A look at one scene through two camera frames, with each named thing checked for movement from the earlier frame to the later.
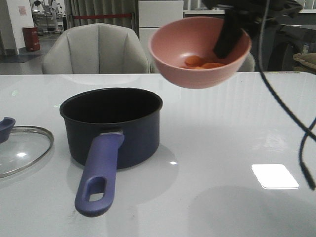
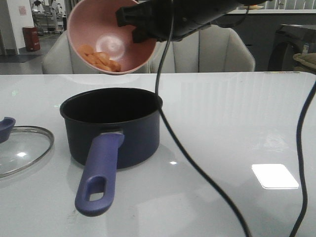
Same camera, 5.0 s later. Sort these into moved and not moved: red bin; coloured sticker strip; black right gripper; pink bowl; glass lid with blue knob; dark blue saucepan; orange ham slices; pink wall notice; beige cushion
Moved: black right gripper; pink bowl; orange ham slices
Not moved: red bin; dark blue saucepan; beige cushion; glass lid with blue knob; pink wall notice; coloured sticker strip
